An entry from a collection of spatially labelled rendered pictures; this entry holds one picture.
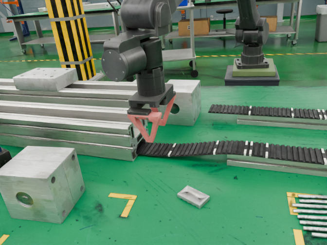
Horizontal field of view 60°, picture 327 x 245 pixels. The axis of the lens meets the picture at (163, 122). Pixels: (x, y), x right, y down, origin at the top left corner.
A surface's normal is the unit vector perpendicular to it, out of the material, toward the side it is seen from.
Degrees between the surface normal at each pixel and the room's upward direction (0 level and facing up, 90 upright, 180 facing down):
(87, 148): 90
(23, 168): 0
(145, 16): 99
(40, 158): 0
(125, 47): 92
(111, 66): 90
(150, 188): 0
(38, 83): 90
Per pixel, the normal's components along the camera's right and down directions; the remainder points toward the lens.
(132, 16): -0.54, 0.54
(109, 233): -0.09, -0.90
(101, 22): -0.26, 0.44
